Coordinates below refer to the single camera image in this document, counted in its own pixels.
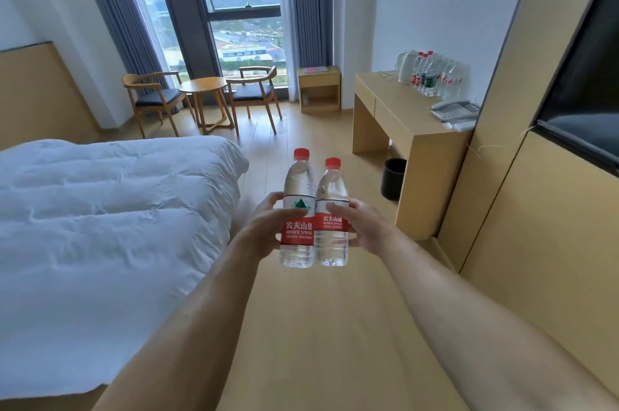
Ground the person's right hand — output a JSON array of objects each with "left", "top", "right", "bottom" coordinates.
[{"left": 326, "top": 197, "right": 402, "bottom": 257}]

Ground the person's left hand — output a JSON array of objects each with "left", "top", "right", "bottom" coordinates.
[{"left": 235, "top": 192, "right": 315, "bottom": 261}]

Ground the person's left forearm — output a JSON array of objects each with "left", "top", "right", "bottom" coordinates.
[{"left": 92, "top": 236, "right": 262, "bottom": 411}]

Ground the person's right forearm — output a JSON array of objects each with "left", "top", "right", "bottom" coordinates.
[{"left": 382, "top": 231, "right": 619, "bottom": 411}]

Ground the black trash bin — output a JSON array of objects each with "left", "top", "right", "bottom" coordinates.
[{"left": 380, "top": 157, "right": 408, "bottom": 202}]

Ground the wooden armchair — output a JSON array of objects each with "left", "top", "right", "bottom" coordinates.
[
  {"left": 226, "top": 65, "right": 283, "bottom": 137},
  {"left": 121, "top": 70, "right": 197, "bottom": 139}
]

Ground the white telephone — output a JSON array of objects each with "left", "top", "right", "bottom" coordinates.
[{"left": 430, "top": 99, "right": 481, "bottom": 124}]

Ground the round wooden side table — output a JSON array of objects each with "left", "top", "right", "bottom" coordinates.
[{"left": 177, "top": 76, "right": 235, "bottom": 135}]

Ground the low wooden cabinet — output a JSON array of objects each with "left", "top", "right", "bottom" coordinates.
[{"left": 297, "top": 65, "right": 342, "bottom": 115}]

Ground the white bed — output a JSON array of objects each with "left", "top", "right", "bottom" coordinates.
[{"left": 0, "top": 135, "right": 250, "bottom": 401}]

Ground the white electric kettle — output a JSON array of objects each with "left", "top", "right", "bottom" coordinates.
[{"left": 396, "top": 50, "right": 419, "bottom": 85}]

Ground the white sheer curtain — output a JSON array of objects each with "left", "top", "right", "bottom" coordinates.
[{"left": 274, "top": 0, "right": 300, "bottom": 102}]

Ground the blue-grey curtain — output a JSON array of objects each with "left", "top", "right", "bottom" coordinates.
[
  {"left": 70, "top": 0, "right": 168, "bottom": 87},
  {"left": 290, "top": 0, "right": 335, "bottom": 69}
]

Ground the black television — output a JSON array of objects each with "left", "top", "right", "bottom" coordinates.
[{"left": 534, "top": 0, "right": 619, "bottom": 179}]

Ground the thin white cable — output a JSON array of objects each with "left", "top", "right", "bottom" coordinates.
[{"left": 466, "top": 125, "right": 538, "bottom": 160}]

